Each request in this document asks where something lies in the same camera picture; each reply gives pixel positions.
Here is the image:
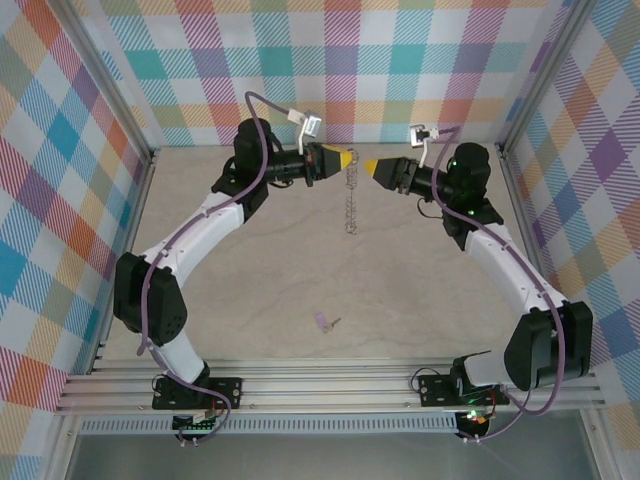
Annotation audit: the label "green terminal controller board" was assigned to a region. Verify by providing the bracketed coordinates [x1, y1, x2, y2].
[171, 412, 224, 434]

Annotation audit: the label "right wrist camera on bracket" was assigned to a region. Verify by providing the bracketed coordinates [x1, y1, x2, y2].
[408, 124, 444, 169]

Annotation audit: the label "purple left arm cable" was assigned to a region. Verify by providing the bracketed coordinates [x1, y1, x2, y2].
[137, 91, 296, 445]

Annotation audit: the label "key with purple cover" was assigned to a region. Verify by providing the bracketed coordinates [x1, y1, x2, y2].
[313, 312, 342, 334]

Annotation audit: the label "aluminium mounting rails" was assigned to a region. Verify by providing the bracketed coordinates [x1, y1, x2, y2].
[53, 355, 607, 416]

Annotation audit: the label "grey slotted cable duct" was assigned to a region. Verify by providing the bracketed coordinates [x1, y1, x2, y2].
[78, 417, 460, 436]

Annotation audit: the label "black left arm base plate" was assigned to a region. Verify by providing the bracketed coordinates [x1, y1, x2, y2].
[151, 375, 245, 412]

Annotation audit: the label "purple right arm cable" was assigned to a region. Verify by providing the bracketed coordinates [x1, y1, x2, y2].
[432, 126, 569, 444]

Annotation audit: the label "aluminium frame post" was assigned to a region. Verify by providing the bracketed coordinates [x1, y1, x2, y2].
[494, 0, 601, 161]
[49, 0, 162, 164]

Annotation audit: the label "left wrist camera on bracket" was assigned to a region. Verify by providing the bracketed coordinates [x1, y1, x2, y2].
[287, 108, 324, 155]

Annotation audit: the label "silver keyring chain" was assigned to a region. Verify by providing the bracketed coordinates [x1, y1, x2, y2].
[341, 146, 362, 237]

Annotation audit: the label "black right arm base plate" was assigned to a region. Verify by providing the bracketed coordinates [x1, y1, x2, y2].
[418, 372, 511, 407]

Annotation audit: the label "grey sheet metal panel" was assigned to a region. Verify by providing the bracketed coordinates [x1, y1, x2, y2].
[64, 432, 601, 480]

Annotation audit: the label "controller board with lit LEDs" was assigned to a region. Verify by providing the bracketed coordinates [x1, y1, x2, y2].
[459, 407, 496, 427]

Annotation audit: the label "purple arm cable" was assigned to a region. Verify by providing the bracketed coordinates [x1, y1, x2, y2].
[432, 126, 569, 444]
[137, 91, 296, 445]

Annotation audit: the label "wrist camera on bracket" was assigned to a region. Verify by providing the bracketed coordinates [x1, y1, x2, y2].
[287, 108, 324, 155]
[408, 124, 444, 169]

